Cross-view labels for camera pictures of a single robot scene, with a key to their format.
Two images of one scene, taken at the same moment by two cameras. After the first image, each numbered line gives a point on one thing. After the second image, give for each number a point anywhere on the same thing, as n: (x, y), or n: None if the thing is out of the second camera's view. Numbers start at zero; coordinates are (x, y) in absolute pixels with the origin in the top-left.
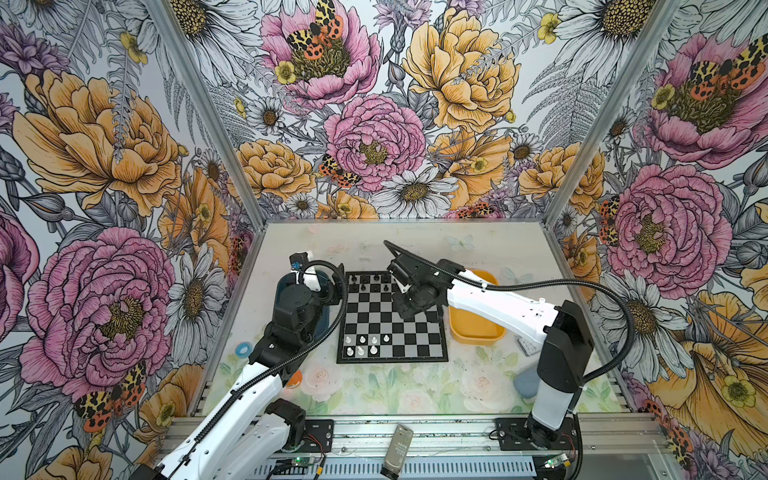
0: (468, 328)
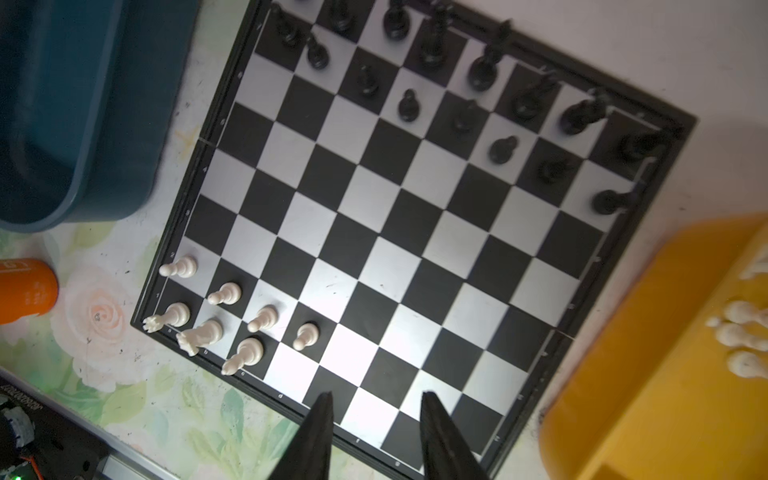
0: (647, 393)
